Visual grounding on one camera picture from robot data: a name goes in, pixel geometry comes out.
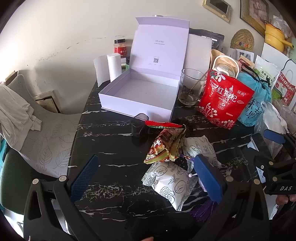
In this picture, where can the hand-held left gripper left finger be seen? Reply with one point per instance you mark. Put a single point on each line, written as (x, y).
(84, 178)

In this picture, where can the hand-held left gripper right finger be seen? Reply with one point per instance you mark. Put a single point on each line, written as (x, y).
(208, 178)

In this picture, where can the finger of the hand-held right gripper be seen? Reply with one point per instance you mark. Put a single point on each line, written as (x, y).
(274, 136)
(262, 170)

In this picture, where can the white patterned bread packet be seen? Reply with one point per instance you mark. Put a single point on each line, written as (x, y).
(168, 183)
(198, 144)

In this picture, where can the purple tassel sachet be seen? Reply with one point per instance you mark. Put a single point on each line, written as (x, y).
(203, 213)

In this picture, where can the gold red snack packet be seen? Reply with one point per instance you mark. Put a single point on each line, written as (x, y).
(164, 146)

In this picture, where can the red white snack packet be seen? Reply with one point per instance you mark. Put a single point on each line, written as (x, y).
(161, 125)

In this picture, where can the white gift box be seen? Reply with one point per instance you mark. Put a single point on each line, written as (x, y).
(138, 90)

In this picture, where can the person's right hand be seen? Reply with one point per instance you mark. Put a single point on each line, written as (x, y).
(284, 199)

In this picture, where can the white plastic bag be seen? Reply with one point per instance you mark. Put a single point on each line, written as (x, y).
(272, 120)

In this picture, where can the light blue bag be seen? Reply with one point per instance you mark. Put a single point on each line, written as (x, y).
(252, 109)

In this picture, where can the grey leaf patterned chair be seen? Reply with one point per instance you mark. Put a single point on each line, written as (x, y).
(50, 143)

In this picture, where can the red snack bag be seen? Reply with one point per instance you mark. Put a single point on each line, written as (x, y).
(222, 102)

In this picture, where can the white green food bag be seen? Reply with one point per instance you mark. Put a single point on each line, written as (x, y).
(266, 69)

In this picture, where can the dark mesh chair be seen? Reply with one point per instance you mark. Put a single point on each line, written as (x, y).
(13, 176)

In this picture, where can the red brown snack pouch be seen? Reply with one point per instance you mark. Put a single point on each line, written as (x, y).
(245, 62)

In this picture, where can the white board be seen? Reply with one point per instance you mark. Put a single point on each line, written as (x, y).
(270, 52)

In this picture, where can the white lidded jug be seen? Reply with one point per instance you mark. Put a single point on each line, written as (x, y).
(225, 67)

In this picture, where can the leaning framed picture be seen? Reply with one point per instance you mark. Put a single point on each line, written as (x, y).
(47, 102)

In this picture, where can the clear glass cup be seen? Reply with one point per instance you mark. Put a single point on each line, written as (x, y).
(188, 92)

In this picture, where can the printed paper sheet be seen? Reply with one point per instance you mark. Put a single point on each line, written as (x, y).
(233, 53)

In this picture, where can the thin stirring stick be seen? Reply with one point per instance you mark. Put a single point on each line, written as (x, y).
(198, 80)

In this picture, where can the white garment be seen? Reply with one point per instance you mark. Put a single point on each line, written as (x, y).
(13, 111)

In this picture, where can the yellow pot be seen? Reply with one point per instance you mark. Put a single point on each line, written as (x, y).
(274, 38)

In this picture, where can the brown paper bag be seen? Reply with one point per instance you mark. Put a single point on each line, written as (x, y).
(215, 58)

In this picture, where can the woven straw fan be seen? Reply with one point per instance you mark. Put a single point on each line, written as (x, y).
(242, 38)

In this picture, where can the clear plastic bag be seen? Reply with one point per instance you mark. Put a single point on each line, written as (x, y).
(281, 25)

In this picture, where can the black foil pouch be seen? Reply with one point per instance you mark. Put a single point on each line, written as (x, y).
(217, 39)

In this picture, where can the white foam sheet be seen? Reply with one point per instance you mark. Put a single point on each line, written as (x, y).
(198, 51)

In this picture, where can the white paper towel roll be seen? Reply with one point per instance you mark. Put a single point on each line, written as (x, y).
(113, 67)

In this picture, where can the small green bottle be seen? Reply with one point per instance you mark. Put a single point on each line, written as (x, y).
(127, 66)

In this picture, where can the brown cardboard box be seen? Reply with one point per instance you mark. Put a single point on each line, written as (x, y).
(10, 78)

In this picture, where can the dark framed picture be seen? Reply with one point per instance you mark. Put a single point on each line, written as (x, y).
(254, 14)

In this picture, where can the red lidded seasoning jar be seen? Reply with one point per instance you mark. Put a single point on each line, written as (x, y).
(120, 49)

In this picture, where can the gold framed wall panel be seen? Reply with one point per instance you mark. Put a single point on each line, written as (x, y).
(217, 7)

